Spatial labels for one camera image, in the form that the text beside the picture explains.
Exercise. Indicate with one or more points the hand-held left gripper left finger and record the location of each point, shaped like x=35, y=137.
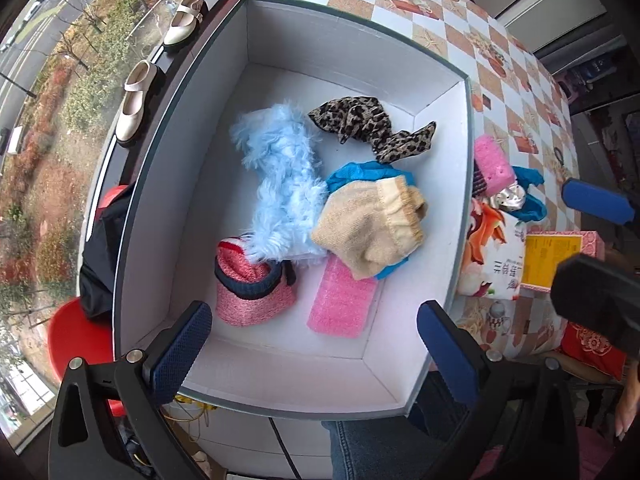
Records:
x=182, y=350

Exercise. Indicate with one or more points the leopard print sock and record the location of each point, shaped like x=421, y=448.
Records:
x=360, y=120

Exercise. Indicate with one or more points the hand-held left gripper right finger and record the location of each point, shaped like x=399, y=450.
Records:
x=445, y=350

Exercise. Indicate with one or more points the flower print tissue packet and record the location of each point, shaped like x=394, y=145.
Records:
x=495, y=255

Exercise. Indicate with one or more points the pink fuzzy sock on table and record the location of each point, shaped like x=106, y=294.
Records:
x=492, y=165

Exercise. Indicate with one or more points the silver shiny cloth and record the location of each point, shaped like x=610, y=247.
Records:
x=510, y=197

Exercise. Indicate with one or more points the black cloth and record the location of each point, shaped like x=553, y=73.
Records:
x=100, y=260

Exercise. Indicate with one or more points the striped knit cloth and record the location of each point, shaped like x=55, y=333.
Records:
x=478, y=182

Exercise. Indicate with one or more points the beige knitted sock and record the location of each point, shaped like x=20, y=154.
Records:
x=365, y=225

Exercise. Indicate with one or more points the person's leg in jeans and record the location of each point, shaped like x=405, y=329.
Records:
x=380, y=450

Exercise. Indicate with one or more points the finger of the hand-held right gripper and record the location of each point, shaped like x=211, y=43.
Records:
x=600, y=300
x=595, y=202

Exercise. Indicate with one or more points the fluffy light blue sock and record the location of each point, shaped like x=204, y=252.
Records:
x=280, y=170

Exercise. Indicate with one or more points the wooden chair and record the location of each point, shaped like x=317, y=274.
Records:
x=595, y=380

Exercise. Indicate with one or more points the pink and navy knitted sock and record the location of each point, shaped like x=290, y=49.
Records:
x=245, y=300

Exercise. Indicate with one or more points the pink fuzzy sock in box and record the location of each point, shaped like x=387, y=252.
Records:
x=340, y=305

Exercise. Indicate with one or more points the pink box yellow label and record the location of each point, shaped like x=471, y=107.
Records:
x=550, y=255

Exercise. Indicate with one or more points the blue sock on table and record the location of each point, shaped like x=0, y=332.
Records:
x=527, y=176

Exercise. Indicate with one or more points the person's pink garment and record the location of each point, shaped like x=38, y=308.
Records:
x=595, y=460

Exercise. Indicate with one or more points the red plastic chair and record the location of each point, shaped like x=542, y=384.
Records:
x=75, y=330

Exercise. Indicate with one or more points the large white cardboard box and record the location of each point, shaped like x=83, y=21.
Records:
x=210, y=110

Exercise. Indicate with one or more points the person's right hand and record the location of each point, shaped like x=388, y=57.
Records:
x=631, y=400

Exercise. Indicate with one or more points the red patterned cushion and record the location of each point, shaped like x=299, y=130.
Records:
x=590, y=347

